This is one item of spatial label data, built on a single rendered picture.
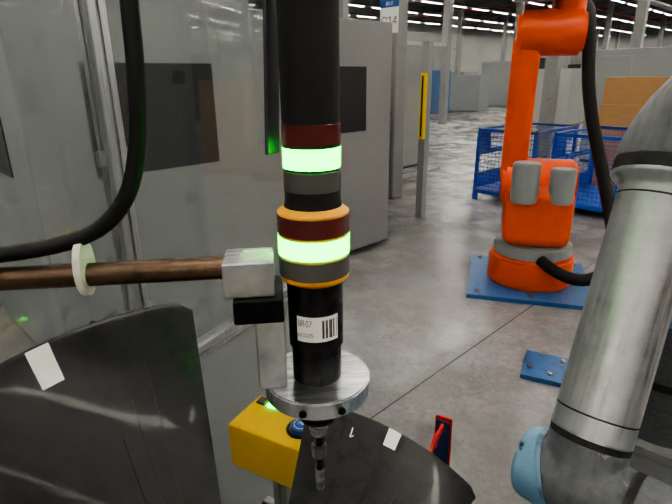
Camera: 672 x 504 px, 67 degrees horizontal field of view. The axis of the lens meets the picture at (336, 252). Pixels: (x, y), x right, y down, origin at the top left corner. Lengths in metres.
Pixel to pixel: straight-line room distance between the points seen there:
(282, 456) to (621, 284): 0.61
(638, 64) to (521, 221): 7.05
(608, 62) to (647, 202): 10.44
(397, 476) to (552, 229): 3.60
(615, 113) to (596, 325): 7.77
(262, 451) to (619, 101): 7.73
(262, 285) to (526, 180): 3.71
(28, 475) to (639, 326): 0.52
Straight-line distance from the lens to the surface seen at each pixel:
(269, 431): 0.93
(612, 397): 0.55
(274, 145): 0.31
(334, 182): 0.29
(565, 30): 4.14
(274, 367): 0.33
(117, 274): 0.32
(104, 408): 0.44
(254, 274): 0.30
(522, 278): 4.18
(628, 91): 8.25
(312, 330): 0.31
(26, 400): 0.45
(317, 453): 0.38
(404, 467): 0.65
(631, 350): 0.55
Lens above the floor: 1.65
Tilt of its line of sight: 19 degrees down
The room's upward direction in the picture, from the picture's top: 1 degrees counter-clockwise
